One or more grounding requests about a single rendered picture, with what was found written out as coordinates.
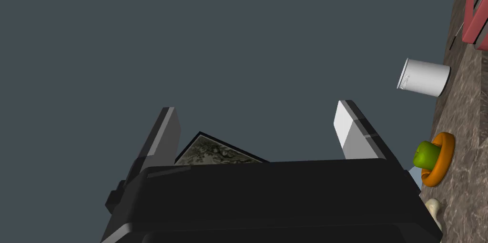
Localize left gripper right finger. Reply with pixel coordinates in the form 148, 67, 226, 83
333, 100, 398, 161

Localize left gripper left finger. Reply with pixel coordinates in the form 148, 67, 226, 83
134, 107, 182, 171

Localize black framed picture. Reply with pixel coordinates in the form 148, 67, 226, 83
174, 131, 270, 166

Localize green apple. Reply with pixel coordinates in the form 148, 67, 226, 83
413, 140, 442, 171

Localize white cylindrical canister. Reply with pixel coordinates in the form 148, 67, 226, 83
396, 58, 452, 98

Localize orange bowl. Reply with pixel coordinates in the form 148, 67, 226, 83
421, 132, 456, 188

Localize cream curved object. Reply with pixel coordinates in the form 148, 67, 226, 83
424, 198, 444, 232

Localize red cabinet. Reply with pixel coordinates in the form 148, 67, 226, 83
461, 0, 488, 51

